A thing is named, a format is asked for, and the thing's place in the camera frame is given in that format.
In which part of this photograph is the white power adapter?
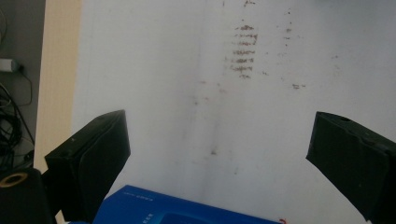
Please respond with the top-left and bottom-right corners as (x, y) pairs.
(0, 58), (21, 74)

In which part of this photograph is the bundle of black cables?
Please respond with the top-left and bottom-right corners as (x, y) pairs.
(0, 82), (35, 175)

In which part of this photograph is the blue cardboard box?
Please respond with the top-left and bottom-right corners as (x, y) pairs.
(68, 184), (284, 224)

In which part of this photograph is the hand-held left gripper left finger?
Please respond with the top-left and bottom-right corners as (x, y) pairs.
(42, 109), (132, 224)

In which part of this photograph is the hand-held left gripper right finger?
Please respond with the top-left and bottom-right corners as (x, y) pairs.
(305, 111), (396, 224)

